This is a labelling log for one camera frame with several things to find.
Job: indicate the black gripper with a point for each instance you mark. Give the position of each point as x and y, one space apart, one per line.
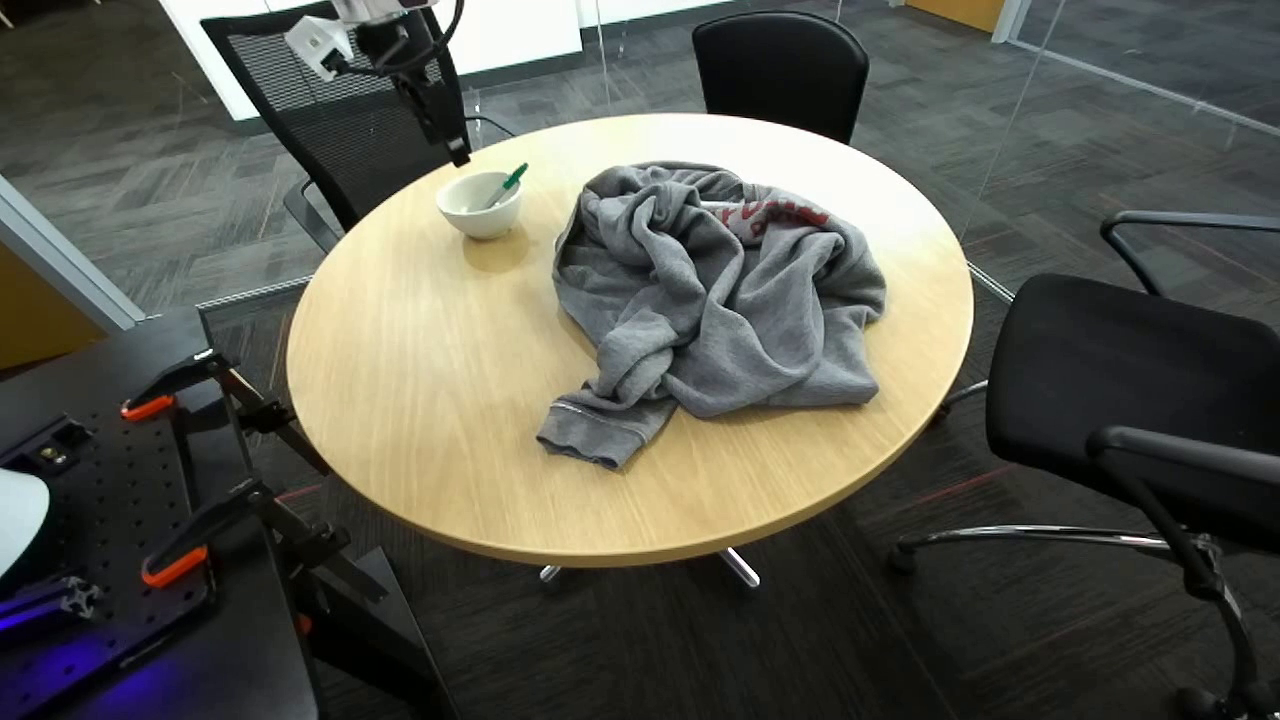
404 43

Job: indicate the green capped marker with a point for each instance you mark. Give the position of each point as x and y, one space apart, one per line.
514 179

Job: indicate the white bowl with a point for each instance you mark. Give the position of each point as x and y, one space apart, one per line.
465 205

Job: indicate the black mesh office chair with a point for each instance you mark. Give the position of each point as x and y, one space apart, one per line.
320 134

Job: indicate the black padded office chair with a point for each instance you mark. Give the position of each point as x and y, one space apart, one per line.
782 72

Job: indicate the grey sweater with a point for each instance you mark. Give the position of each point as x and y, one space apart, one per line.
723 305

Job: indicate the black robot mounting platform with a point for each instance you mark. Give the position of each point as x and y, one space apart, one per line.
107 495

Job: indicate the chrome table base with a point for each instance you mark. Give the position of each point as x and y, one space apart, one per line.
740 564

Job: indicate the black office chair with armrests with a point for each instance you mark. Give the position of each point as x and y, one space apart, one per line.
1134 375

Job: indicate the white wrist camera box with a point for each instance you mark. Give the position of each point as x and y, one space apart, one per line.
318 43

